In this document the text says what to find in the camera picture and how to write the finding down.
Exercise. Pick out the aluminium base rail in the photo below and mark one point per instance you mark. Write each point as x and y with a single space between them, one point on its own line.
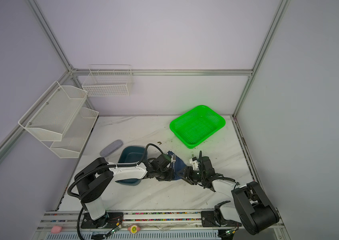
155 225

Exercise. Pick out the pink small toy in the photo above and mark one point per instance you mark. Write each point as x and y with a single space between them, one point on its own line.
56 229

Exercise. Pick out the green perforated plastic basket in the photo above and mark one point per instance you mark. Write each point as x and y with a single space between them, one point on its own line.
196 125

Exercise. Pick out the grey oval stone pad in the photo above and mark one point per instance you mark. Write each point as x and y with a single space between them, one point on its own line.
111 148

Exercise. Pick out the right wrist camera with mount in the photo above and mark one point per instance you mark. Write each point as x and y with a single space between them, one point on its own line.
201 164

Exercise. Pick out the pink green round toy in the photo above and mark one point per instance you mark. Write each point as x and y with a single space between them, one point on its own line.
133 229

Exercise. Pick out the teal plastic utensil tray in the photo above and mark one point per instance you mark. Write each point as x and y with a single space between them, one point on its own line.
131 154

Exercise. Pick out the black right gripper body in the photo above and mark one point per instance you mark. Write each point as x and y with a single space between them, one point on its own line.
195 176

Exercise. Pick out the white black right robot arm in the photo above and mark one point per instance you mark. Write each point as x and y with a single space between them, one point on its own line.
249 206

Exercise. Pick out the white mesh two-tier shelf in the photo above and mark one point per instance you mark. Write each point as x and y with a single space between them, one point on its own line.
60 120

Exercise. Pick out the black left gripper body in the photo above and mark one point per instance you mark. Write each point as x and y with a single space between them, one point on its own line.
165 175

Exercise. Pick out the dark blue paper napkin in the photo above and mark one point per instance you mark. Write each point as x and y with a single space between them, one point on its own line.
176 165

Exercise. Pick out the white wire wall basket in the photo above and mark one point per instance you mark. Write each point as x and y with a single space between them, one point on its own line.
109 81

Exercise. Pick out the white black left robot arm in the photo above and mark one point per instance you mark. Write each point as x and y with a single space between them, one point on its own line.
92 181

